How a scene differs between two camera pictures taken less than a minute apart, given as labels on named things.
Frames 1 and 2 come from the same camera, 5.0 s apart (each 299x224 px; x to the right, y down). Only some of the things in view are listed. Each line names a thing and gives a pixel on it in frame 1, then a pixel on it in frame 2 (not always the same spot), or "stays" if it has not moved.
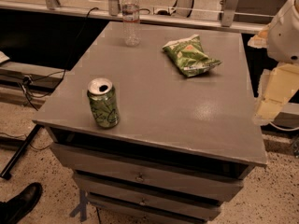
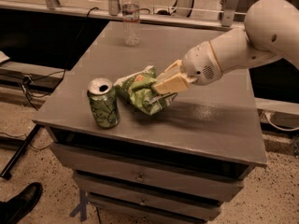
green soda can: (103, 97) stays
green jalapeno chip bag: (190, 56) -> (137, 90)
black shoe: (21, 204) stays
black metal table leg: (6, 174) stays
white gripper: (285, 36) -> (199, 65)
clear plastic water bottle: (131, 18) stays
